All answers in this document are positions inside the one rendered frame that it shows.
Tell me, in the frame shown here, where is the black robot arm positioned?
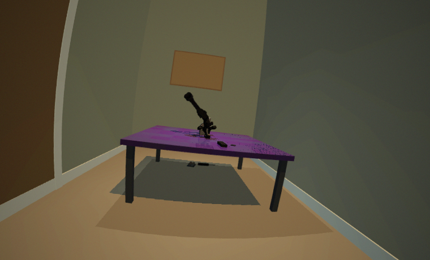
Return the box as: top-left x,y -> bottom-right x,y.
184,92 -> 213,126

